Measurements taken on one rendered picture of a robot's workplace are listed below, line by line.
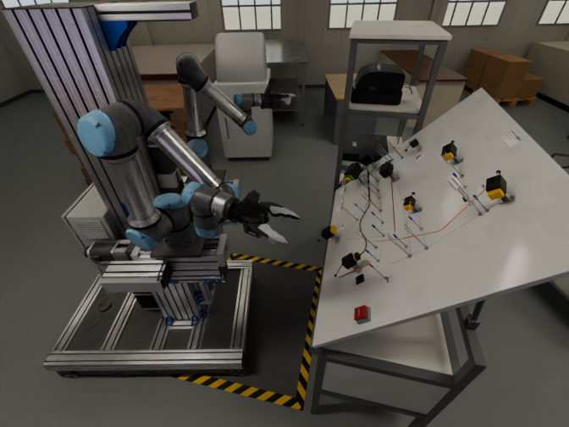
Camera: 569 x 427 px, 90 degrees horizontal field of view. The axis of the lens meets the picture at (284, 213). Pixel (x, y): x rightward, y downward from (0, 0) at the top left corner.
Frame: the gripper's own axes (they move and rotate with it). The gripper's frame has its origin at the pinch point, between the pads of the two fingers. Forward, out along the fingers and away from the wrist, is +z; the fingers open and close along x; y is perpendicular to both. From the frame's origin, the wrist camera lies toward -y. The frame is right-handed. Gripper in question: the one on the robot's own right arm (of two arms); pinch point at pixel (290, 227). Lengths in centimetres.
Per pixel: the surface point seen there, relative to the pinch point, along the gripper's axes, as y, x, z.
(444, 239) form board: 22, -31, 49
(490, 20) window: 205, -755, 143
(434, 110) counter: 237, -446, 84
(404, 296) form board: 31, -8, 42
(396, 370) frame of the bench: 67, 9, 55
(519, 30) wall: 221, -782, 210
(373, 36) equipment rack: 3, -126, -7
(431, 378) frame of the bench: 66, 6, 68
